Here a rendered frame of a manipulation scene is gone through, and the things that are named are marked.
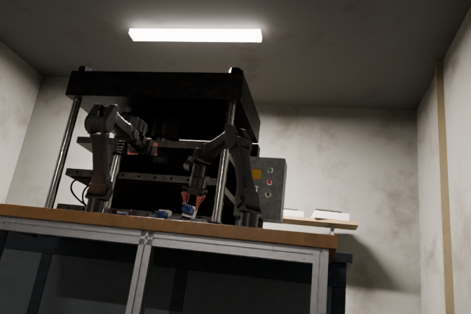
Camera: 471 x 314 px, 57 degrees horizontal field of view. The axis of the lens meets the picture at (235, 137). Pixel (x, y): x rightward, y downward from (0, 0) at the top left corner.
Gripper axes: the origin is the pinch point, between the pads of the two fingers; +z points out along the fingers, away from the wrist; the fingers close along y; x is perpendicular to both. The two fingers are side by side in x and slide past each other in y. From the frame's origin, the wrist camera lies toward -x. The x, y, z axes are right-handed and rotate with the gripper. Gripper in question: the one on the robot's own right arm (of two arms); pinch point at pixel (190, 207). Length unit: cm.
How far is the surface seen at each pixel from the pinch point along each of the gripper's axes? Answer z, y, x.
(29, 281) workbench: 46, 60, 21
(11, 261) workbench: 41, 72, 19
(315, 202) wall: 27, -33, -302
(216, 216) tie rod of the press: 17, 8, -70
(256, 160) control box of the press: -20, -4, -97
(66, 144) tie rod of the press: -2, 128, -79
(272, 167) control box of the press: -18, -15, -97
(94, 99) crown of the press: -37, 122, -94
